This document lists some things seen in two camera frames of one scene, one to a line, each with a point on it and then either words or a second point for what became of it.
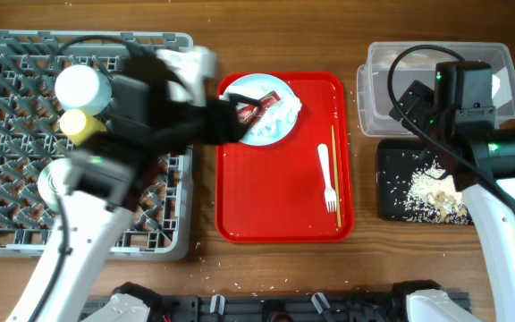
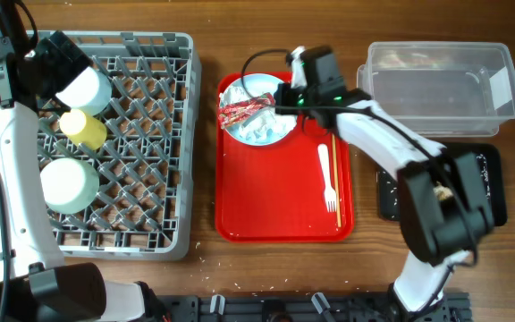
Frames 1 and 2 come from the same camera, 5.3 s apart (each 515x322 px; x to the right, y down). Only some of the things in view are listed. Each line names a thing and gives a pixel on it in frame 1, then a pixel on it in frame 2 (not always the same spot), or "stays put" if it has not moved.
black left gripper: (226, 129) to (67, 70)
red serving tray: (296, 190) stays put
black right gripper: (415, 116) to (282, 90)
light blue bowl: (83, 88) stays put
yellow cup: (77, 125) stays put
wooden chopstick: (336, 174) stays put
